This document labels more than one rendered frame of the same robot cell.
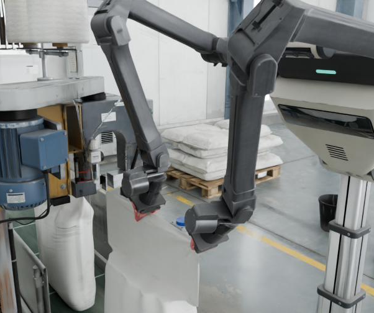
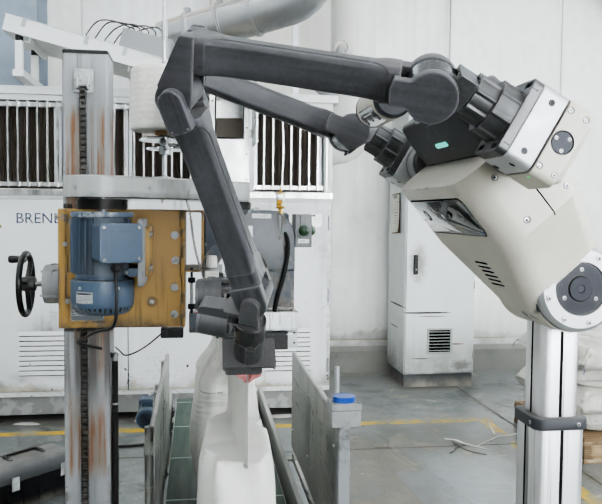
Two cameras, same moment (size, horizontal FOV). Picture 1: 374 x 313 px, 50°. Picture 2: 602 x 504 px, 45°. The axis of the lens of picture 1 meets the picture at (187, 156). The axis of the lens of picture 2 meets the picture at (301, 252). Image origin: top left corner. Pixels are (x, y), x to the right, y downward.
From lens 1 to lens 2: 0.89 m
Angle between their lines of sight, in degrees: 32
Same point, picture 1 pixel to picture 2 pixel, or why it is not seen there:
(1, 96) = (77, 181)
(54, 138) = (123, 230)
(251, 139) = (215, 197)
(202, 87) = not seen: outside the picture
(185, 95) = not seen: outside the picture
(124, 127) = (265, 248)
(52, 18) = (143, 102)
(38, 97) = (118, 185)
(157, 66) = not seen: hidden behind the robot
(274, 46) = (178, 80)
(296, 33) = (199, 64)
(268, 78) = (177, 113)
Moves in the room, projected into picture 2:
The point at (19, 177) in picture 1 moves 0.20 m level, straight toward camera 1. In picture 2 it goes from (91, 274) to (52, 282)
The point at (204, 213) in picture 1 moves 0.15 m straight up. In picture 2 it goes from (207, 305) to (207, 222)
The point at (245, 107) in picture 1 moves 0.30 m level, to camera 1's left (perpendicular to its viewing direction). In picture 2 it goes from (188, 154) to (57, 160)
